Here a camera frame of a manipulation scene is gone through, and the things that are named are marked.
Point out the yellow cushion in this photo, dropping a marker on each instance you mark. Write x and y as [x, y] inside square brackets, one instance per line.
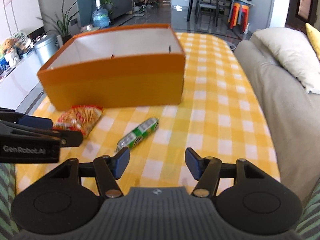
[314, 37]

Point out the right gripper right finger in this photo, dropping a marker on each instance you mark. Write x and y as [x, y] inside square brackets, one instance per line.
[206, 171]

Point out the blue water jug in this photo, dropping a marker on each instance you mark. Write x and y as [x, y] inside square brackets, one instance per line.
[100, 16]

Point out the red noodle snack bag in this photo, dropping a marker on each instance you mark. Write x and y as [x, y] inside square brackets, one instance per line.
[79, 118]

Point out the green striped blanket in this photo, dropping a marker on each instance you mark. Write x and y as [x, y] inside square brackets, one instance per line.
[249, 204]

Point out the small waste bin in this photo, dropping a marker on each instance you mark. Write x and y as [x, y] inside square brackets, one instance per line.
[231, 46]

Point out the orange cardboard box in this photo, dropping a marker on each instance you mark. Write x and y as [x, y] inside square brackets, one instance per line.
[128, 66]

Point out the toys on cabinet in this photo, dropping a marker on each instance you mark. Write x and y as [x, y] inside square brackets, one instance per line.
[16, 48]

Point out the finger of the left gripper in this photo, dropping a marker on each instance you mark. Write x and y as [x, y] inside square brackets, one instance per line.
[35, 122]
[68, 138]

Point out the grey sofa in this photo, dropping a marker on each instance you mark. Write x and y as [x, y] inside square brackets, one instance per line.
[291, 113]

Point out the potted green plant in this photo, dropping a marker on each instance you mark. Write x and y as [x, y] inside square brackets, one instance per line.
[61, 23]

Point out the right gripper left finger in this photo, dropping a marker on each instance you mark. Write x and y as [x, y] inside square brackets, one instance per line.
[108, 170]

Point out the yellow checkered tablecloth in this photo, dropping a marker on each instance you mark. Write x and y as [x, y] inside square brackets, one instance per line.
[218, 116]

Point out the silver trash can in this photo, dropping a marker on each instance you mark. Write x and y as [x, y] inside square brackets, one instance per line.
[46, 47]

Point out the beige cushion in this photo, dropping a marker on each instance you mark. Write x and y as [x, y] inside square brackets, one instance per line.
[293, 51]

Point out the green candy roll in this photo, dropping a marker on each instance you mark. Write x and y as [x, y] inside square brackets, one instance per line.
[138, 134]

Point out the orange stacked stools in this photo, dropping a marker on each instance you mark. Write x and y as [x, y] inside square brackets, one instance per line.
[238, 15]

